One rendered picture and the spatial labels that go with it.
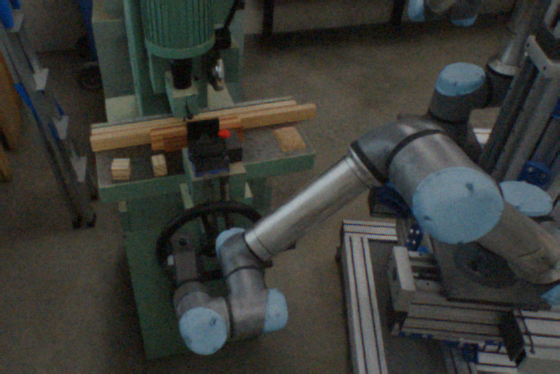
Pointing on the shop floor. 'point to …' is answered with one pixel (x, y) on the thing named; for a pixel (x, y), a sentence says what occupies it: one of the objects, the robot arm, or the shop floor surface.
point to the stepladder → (33, 102)
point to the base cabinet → (145, 260)
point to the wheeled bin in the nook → (90, 76)
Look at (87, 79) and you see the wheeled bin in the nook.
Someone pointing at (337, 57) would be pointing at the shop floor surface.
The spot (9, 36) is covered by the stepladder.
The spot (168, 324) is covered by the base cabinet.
